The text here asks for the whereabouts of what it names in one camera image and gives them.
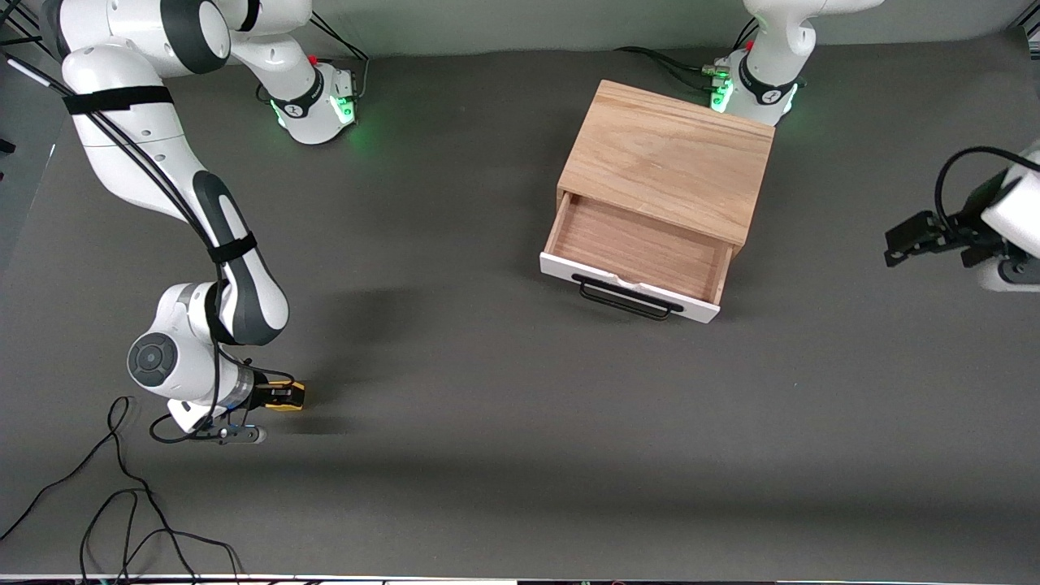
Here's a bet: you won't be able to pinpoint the yellow block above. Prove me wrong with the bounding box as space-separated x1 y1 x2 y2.
262 380 306 413

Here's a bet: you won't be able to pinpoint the white-fronted wooden drawer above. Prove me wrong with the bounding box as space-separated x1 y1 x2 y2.
539 193 736 324

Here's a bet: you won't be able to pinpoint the black metal drawer handle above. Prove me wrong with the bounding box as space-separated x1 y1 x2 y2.
572 274 685 321

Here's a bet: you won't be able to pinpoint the light wooden drawer cabinet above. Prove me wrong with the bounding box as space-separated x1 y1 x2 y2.
557 79 775 249

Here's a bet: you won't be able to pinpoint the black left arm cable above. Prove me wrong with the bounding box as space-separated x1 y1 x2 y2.
934 146 1040 238

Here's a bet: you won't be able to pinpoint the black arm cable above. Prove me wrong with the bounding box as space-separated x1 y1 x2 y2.
0 50 295 445
934 146 1040 238

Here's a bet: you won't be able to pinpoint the thin black loose cable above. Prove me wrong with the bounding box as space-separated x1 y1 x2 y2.
0 396 200 585
79 487 245 585

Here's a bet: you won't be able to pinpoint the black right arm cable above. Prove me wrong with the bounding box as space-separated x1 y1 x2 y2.
0 50 295 445

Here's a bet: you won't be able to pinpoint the black left base cables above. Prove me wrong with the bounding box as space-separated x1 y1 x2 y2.
613 18 761 92

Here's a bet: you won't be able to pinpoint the black base cables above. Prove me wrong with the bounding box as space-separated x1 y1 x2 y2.
299 12 371 104
613 18 761 92

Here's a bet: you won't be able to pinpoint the black right base cables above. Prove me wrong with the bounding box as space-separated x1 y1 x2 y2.
299 12 371 104

